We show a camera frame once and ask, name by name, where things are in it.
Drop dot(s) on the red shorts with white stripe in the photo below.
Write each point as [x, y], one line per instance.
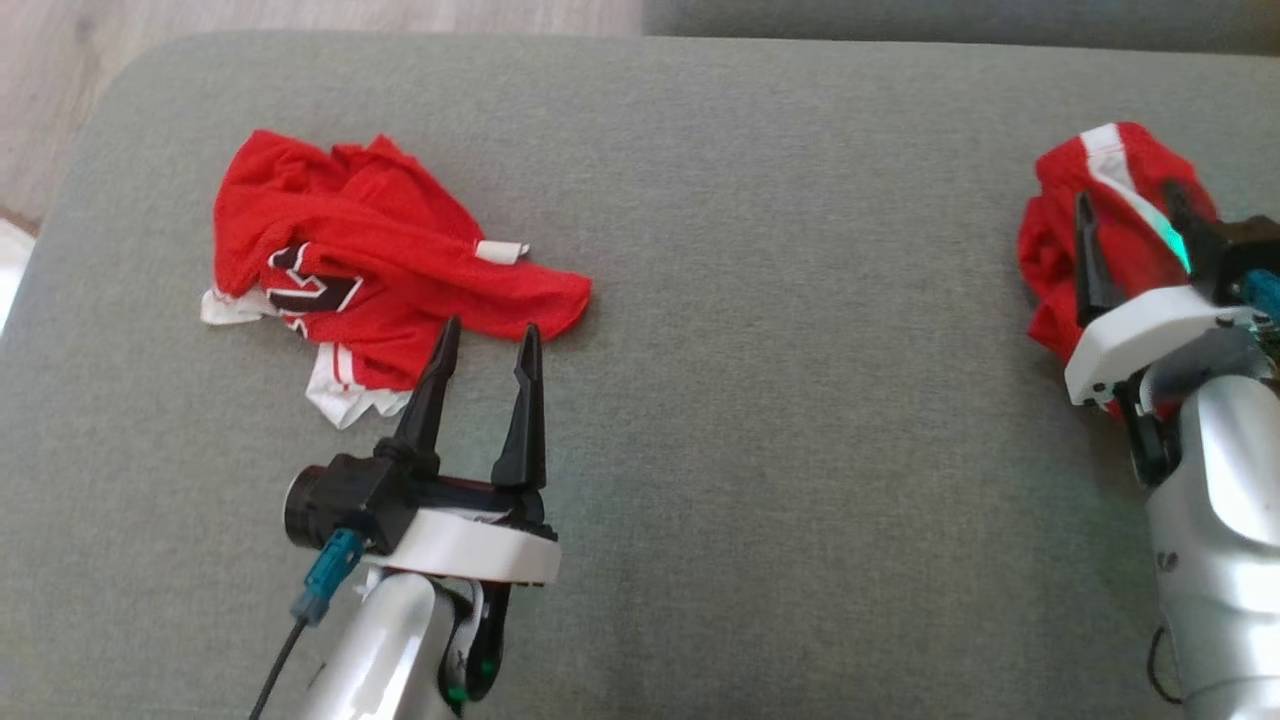
[1050, 260]

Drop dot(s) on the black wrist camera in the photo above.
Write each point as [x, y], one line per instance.
[1245, 245]
[350, 500]

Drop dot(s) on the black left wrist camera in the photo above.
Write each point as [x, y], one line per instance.
[350, 500]

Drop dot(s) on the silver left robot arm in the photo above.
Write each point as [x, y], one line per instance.
[390, 650]

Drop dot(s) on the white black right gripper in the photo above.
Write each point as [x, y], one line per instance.
[1150, 335]

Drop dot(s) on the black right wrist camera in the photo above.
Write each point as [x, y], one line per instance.
[1245, 245]

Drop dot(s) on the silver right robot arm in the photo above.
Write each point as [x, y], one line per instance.
[1220, 500]

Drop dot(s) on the grey sofa cushion with seam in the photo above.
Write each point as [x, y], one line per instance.
[950, 20]

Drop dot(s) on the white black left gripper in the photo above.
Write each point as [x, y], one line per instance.
[470, 545]

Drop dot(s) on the large grey sofa seat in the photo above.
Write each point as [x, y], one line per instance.
[760, 420]

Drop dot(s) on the red jersey with black print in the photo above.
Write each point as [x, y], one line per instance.
[400, 240]

